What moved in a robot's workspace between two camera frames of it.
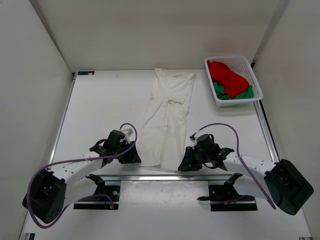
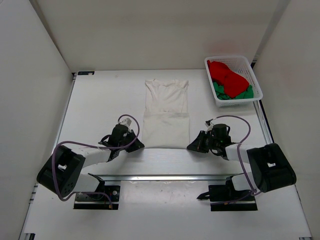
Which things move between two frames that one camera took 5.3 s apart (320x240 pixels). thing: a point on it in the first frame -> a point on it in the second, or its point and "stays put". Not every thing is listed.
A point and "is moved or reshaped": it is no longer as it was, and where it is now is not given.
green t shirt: [220, 91] stays put
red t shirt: [234, 83] stays put
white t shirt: [162, 140] is moved or reshaped
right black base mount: [224, 197] stays put
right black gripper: [189, 163] -> [198, 144]
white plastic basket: [241, 65] stays put
